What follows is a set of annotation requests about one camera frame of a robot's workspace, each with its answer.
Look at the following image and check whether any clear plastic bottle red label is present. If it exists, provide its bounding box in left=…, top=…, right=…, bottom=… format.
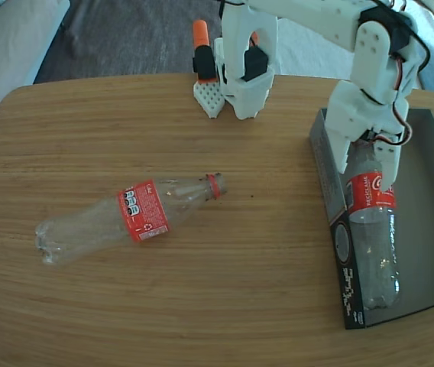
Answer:
left=34, top=172, right=228, bottom=265
left=345, top=143, right=401, bottom=311

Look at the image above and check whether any grey cardboard box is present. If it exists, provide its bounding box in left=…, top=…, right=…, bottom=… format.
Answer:
left=308, top=108, right=434, bottom=330

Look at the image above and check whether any white cushion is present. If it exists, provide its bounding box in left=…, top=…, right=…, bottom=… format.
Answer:
left=274, top=15, right=423, bottom=89

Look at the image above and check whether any dark grey rug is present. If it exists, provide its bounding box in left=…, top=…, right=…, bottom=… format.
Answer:
left=33, top=0, right=225, bottom=83

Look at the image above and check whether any light grey sofa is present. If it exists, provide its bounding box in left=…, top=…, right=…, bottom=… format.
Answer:
left=0, top=0, right=71, bottom=184

